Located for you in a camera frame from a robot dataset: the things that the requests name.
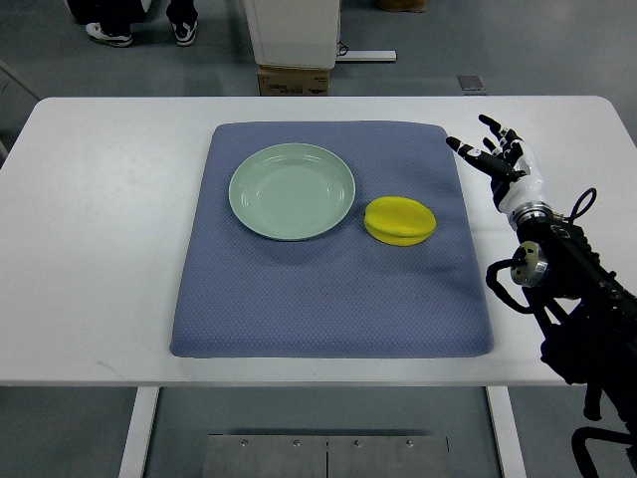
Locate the right black white sneaker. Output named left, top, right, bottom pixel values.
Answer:
left=171, top=21, right=198, bottom=47

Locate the brown shoe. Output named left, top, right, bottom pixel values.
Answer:
left=375, top=0, right=428, bottom=13

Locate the black white sneaker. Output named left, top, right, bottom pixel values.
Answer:
left=85, top=22, right=132, bottom=48
left=171, top=21, right=198, bottom=47

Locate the left black white sneaker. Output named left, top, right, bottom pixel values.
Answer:
left=85, top=22, right=132, bottom=48

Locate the left white table leg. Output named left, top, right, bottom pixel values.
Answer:
left=118, top=386, right=160, bottom=478

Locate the cardboard box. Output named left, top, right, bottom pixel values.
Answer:
left=257, top=66, right=330, bottom=97

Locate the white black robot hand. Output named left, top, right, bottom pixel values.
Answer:
left=446, top=115, right=552, bottom=230

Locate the white table leg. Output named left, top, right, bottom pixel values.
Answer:
left=118, top=386, right=160, bottom=478
left=486, top=386, right=527, bottom=478

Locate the white table foot bar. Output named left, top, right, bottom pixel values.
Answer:
left=335, top=50, right=397, bottom=63

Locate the white cabinet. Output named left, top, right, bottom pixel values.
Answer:
left=243, top=0, right=340, bottom=70

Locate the blue textured mat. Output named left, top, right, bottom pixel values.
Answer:
left=170, top=121, right=494, bottom=359

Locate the light green plate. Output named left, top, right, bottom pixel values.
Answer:
left=228, top=143, right=356, bottom=241

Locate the right white table leg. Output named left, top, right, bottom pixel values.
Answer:
left=486, top=386, right=527, bottom=478

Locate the grey floor outlet plate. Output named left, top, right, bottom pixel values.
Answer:
left=457, top=75, right=486, bottom=92

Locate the yellow starfruit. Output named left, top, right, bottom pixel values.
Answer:
left=363, top=196, right=437, bottom=247

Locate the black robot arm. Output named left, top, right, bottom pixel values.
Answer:
left=486, top=188, right=636, bottom=477

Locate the metal base plate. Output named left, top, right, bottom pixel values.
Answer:
left=203, top=434, right=453, bottom=477

